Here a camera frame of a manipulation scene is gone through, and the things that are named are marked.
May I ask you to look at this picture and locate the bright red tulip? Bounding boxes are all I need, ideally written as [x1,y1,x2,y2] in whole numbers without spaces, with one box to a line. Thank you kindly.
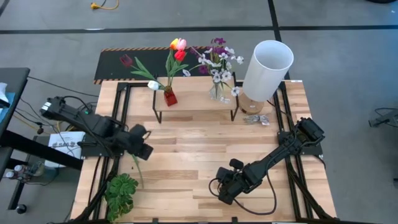
[167,49,190,91]

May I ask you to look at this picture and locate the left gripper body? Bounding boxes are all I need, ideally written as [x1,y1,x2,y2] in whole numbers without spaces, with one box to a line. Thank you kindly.
[117,127,144,156]

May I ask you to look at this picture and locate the clear glass vase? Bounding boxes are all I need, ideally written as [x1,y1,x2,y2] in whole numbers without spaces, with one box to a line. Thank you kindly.
[208,81,229,104]

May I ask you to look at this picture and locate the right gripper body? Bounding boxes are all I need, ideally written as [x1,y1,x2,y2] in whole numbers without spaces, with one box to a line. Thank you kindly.
[217,167,268,205]

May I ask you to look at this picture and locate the white crumpled tissue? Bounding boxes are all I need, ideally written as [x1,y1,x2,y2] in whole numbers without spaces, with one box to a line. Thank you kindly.
[0,82,9,103]

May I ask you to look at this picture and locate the pink tulip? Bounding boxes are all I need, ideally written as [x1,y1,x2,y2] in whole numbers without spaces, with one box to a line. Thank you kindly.
[169,39,188,91]

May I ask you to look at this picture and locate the white printed cardboard box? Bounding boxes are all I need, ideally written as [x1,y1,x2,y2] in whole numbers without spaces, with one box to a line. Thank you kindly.
[45,131,85,169]

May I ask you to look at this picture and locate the yellow orange tulip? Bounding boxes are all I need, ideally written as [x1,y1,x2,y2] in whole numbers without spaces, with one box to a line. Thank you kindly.
[167,37,180,91]

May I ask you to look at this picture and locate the red ribbed glass vase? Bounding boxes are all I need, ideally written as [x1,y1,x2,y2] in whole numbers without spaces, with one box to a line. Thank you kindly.
[164,86,179,108]

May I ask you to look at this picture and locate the green artificial leaf plant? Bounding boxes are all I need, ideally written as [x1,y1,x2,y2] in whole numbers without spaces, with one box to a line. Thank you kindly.
[104,173,139,222]

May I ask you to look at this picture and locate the dark red tulip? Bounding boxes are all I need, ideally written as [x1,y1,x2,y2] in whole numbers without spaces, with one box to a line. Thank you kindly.
[119,54,169,91]

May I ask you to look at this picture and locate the white shade wooden table lamp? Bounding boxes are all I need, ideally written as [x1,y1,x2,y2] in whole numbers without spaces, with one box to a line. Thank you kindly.
[238,39,295,115]

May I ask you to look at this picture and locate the black hazard-striped floor mat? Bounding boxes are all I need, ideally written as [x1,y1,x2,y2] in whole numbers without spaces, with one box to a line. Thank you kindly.
[93,46,215,85]

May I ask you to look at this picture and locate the white tulip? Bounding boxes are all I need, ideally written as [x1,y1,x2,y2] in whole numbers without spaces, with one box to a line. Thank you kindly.
[147,80,169,92]
[131,154,145,190]

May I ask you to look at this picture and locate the clear vase purple white flowers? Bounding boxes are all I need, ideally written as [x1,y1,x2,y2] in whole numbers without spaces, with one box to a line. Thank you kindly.
[182,37,245,105]

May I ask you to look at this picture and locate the blue flat object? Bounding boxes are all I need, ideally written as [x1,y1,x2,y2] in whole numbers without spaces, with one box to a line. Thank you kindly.
[0,92,16,124]

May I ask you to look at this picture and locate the thin black floor cable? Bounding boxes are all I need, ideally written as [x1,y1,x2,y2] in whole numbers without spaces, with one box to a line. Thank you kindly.
[27,76,99,98]

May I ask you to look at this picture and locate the black lamp cord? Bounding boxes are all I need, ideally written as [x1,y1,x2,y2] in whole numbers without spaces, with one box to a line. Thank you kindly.
[266,100,295,126]

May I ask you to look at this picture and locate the black side table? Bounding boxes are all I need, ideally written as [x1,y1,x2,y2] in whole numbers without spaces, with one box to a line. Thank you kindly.
[0,67,84,215]

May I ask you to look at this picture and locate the yellow extension cord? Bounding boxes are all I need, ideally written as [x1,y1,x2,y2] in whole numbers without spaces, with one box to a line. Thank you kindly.
[90,0,120,11]

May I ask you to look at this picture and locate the black metal table frame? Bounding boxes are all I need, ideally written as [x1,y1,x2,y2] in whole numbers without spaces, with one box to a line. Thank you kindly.
[70,79,338,224]

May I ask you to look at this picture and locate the wooden shelf with black frame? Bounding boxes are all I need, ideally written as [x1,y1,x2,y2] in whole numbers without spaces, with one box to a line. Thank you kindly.
[152,73,239,124]

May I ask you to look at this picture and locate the black floor equipment with cables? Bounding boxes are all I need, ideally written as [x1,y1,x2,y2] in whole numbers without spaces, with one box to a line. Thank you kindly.
[368,107,398,129]

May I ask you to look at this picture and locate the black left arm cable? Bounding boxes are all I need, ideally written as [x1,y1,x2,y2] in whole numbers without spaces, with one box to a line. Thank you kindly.
[60,95,152,141]

